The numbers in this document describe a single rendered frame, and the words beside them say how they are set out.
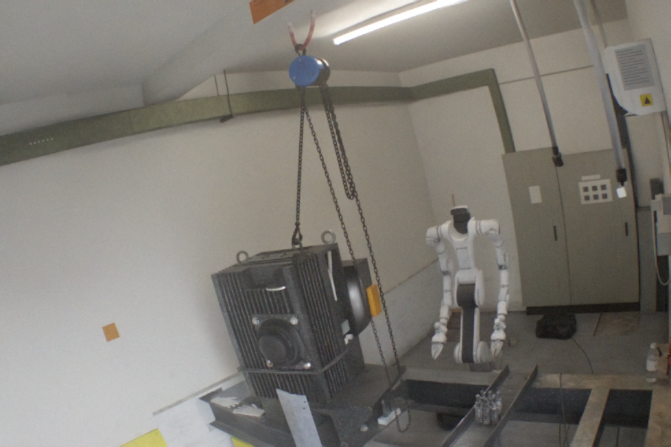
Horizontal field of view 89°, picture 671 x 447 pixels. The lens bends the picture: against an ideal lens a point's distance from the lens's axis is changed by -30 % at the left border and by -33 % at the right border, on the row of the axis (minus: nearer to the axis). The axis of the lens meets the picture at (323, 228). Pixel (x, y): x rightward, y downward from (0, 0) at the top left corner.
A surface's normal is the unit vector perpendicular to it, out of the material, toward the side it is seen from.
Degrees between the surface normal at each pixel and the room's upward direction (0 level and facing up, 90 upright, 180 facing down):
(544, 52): 90
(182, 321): 90
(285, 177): 90
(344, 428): 90
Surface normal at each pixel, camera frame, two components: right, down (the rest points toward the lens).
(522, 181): -0.67, 0.25
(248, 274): 0.84, -0.13
